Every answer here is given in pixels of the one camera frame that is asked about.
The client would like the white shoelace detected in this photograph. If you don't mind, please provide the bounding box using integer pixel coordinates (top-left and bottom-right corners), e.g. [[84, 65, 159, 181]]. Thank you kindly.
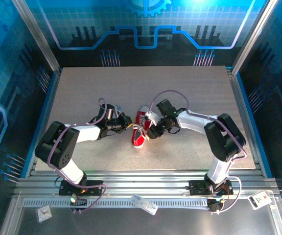
[[132, 105, 152, 142]]

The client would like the red canvas sneaker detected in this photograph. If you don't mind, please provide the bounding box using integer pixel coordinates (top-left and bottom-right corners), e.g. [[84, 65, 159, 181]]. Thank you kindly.
[[131, 110, 154, 149]]

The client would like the clear plastic bag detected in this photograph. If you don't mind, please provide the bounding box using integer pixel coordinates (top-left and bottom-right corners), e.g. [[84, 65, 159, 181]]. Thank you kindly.
[[131, 193, 159, 216]]

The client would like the small white clock card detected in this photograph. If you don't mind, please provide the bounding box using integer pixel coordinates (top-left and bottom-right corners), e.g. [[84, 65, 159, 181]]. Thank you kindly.
[[37, 205, 53, 223]]

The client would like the white device with red button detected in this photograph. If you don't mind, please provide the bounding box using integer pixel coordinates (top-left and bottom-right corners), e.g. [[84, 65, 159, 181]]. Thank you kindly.
[[248, 191, 272, 211]]

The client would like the aluminium table rail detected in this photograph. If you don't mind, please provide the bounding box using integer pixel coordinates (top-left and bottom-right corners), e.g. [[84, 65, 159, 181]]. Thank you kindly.
[[13, 169, 279, 196]]

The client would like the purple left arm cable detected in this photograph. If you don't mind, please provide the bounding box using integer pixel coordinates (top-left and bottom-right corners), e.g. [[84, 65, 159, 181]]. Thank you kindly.
[[47, 98, 118, 214]]

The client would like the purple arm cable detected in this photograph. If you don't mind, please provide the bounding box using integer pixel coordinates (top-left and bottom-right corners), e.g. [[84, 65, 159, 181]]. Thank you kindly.
[[148, 90, 248, 215], [47, 98, 118, 214]]

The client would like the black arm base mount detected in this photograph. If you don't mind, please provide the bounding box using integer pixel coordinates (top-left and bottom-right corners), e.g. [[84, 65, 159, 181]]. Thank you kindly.
[[188, 180, 234, 196], [59, 180, 104, 196]]

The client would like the aluminium side rail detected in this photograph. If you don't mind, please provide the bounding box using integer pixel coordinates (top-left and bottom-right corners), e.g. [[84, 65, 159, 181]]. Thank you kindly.
[[225, 67, 265, 178]]

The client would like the slotted grey cable duct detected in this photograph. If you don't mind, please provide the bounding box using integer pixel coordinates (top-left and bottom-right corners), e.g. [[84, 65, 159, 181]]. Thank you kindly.
[[23, 198, 210, 209]]

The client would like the black cable connector box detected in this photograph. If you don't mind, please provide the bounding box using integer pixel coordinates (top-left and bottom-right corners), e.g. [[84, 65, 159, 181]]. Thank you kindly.
[[69, 193, 88, 213], [207, 198, 224, 214]]

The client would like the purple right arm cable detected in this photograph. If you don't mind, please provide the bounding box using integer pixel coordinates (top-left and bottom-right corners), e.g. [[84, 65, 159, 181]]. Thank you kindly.
[[148, 90, 248, 215]]

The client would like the aluminium frame post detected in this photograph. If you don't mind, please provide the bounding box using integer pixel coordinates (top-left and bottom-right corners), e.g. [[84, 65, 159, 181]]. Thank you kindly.
[[231, 0, 279, 75], [10, 0, 63, 74]]

